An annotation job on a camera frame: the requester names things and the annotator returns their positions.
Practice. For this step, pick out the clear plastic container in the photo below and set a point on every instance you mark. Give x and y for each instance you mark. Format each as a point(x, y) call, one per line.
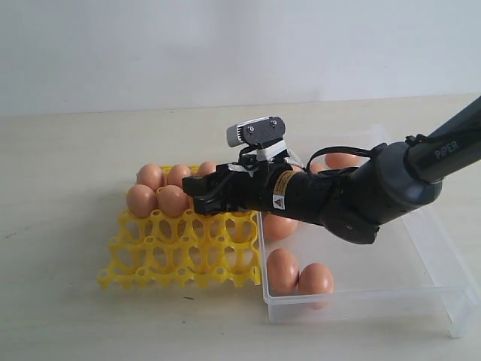
point(413, 268)

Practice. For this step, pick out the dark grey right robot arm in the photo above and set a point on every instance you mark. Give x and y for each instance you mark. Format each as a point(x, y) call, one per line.
point(350, 202)

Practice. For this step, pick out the yellow plastic egg tray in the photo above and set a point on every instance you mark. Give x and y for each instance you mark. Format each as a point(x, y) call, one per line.
point(190, 249)

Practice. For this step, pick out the brown egg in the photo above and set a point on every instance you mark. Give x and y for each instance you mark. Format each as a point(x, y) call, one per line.
point(341, 160)
point(205, 168)
point(150, 175)
point(141, 200)
point(283, 271)
point(172, 201)
point(177, 173)
point(316, 278)
point(316, 167)
point(278, 228)

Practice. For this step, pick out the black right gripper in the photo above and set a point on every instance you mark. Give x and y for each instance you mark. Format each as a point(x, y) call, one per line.
point(271, 188)

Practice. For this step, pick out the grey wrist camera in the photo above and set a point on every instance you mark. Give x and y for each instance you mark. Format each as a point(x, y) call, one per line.
point(263, 136)

